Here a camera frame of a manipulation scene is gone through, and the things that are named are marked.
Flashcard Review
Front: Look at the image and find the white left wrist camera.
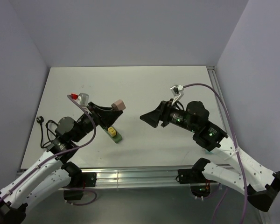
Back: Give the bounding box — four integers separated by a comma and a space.
70, 93, 89, 106

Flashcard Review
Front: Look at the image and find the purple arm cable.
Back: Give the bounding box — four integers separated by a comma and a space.
182, 83, 249, 224
0, 94, 98, 210

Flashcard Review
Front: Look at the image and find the yellow plug adapter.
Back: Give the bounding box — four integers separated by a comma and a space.
107, 126, 117, 138

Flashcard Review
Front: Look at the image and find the aluminium front rail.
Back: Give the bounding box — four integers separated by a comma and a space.
16, 167, 259, 192

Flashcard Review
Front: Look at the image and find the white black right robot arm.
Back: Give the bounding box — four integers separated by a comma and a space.
140, 101, 280, 212

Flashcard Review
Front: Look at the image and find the aluminium side rail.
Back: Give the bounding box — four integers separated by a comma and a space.
206, 66, 233, 139

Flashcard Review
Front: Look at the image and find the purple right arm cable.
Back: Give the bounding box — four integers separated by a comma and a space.
182, 83, 249, 224

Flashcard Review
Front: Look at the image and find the black power cord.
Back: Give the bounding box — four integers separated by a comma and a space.
36, 116, 61, 150

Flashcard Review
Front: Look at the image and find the light blue plug adapter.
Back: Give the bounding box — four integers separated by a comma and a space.
204, 150, 213, 155

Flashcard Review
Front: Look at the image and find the green power strip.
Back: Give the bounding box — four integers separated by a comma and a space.
103, 126, 123, 144

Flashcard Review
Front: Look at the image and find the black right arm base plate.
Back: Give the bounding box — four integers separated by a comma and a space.
175, 168, 216, 184

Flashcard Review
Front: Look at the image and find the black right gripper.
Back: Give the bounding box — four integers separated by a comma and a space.
140, 98, 197, 132

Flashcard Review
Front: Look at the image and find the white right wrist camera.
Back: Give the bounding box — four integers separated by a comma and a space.
170, 85, 184, 105

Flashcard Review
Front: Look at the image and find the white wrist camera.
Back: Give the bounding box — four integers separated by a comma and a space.
70, 93, 89, 106
170, 85, 184, 105

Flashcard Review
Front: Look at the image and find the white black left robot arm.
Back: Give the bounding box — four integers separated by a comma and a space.
0, 100, 126, 224

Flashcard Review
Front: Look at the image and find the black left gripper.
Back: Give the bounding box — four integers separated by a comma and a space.
73, 102, 124, 142

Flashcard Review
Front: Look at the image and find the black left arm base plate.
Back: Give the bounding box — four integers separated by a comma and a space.
66, 172, 97, 188

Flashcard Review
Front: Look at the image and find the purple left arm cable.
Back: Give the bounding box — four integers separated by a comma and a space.
0, 94, 98, 210

